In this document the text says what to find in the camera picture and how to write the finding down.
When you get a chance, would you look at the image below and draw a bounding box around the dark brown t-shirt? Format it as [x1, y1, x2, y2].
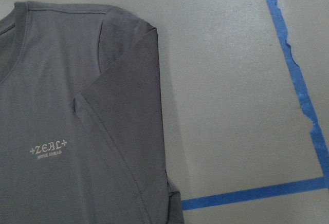
[1, 2, 184, 223]

